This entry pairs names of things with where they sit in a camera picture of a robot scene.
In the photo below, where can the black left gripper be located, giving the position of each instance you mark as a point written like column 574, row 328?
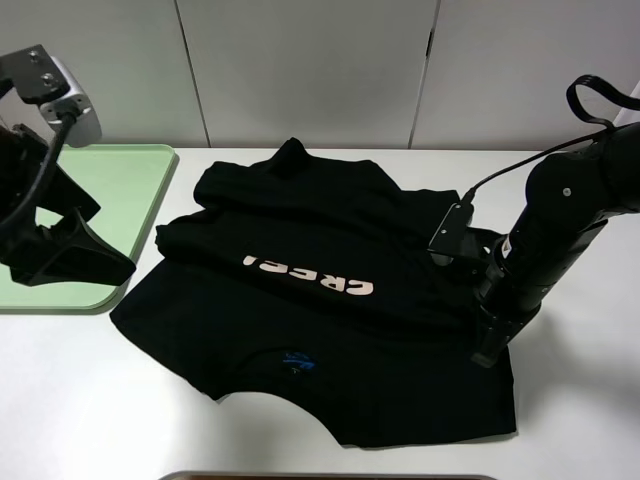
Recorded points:
column 45, row 238

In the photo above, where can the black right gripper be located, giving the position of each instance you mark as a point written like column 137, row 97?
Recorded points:
column 510, row 290

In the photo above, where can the black short sleeve t-shirt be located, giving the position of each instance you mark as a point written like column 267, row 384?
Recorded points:
column 309, row 279

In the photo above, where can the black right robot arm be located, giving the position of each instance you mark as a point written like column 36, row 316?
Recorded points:
column 570, row 197

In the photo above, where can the light green plastic tray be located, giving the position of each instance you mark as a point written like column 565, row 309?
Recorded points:
column 129, row 183

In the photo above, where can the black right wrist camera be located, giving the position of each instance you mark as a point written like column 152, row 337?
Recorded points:
column 447, row 242

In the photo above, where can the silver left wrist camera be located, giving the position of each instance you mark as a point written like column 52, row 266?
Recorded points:
column 43, row 81

